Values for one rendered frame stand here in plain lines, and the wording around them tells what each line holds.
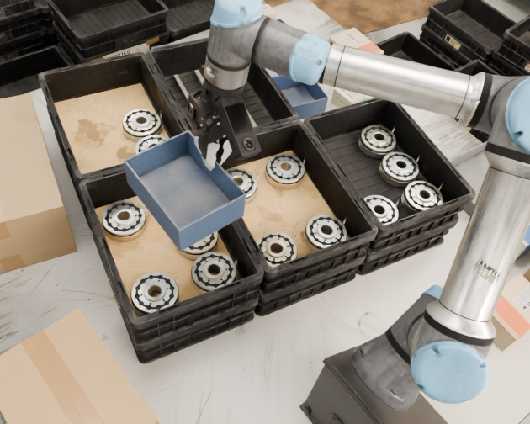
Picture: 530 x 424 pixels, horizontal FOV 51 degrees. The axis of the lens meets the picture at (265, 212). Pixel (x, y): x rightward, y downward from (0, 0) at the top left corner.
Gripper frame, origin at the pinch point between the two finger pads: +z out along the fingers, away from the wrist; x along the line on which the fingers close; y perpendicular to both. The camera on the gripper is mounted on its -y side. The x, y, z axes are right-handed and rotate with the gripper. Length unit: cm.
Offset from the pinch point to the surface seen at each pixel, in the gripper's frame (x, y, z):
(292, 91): -66, 46, 34
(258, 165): -28.3, 15.6, 26.1
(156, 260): 9.2, 3.3, 30.8
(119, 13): -49, 139, 57
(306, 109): -61, 33, 31
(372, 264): -41, -22, 34
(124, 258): 15.2, 7.6, 31.5
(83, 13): -36, 146, 59
